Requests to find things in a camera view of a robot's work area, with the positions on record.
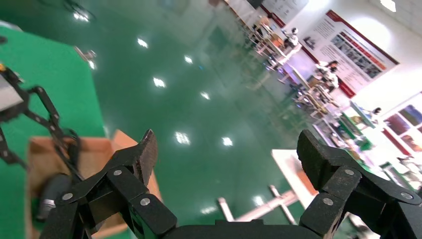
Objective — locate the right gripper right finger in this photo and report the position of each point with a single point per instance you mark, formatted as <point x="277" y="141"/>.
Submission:
<point x="346" y="184"/>

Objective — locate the silver binder clip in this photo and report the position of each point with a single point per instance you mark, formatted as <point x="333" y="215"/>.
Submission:
<point x="86" y="56"/>

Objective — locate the person in white shirt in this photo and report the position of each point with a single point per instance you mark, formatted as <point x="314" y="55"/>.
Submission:
<point x="330" y="77"/>

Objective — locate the cardboard box with white contents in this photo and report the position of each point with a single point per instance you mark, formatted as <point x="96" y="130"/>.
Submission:
<point x="306" y="183"/>

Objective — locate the white background table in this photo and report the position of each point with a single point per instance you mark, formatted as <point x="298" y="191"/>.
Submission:
<point x="286" y="165"/>

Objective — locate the left wrist grey camera box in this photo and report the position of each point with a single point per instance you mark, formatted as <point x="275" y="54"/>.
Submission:
<point x="8" y="95"/>

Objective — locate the green table mat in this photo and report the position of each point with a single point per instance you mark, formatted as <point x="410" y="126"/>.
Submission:
<point x="56" y="72"/>

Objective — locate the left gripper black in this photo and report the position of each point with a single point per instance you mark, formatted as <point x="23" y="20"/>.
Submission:
<point x="14" y="115"/>

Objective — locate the wall picture panels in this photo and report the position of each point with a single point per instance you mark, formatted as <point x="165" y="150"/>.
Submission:
<point x="404" y="125"/>

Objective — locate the open brown cardboard box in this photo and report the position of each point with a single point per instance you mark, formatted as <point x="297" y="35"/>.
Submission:
<point x="39" y="155"/>

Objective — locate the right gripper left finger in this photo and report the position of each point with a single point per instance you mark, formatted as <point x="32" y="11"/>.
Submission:
<point x="125" y="188"/>

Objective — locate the large red-framed wall poster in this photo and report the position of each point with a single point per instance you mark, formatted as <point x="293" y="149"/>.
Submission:
<point x="349" y="49"/>

